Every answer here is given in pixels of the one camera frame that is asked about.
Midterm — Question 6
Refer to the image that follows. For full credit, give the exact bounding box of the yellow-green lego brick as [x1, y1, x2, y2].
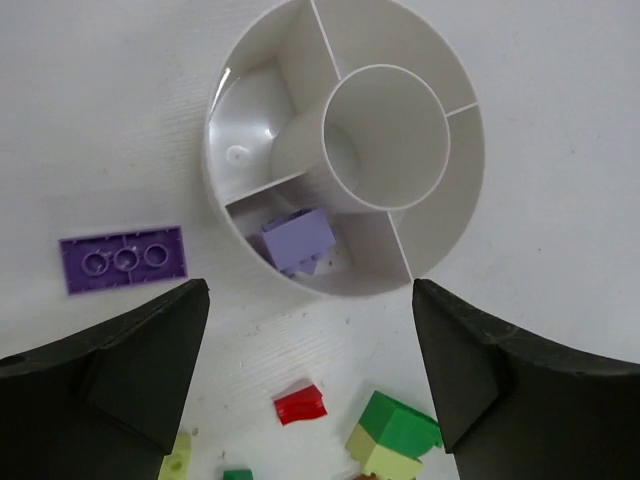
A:
[158, 432, 192, 480]

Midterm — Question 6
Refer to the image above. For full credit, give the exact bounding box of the purple lego plate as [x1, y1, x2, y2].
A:
[59, 226, 187, 295]

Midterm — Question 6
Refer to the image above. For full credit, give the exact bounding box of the green and yellow lego stack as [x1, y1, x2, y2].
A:
[346, 390, 443, 479]

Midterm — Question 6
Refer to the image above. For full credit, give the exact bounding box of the purple square lego brick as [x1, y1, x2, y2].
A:
[247, 208, 336, 277]

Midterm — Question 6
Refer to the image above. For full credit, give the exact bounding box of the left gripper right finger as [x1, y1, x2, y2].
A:
[412, 279, 639, 479]

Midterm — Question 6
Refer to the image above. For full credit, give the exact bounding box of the white round divided container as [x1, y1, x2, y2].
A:
[203, 1, 485, 297]

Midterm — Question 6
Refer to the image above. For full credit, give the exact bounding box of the small red sloped lego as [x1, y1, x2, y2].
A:
[273, 380, 328, 426]

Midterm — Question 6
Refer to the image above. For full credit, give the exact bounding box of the small green sloped lego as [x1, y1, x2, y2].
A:
[222, 468, 254, 480]

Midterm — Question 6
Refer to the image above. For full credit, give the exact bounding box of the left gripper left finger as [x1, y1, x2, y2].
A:
[1, 279, 210, 479]

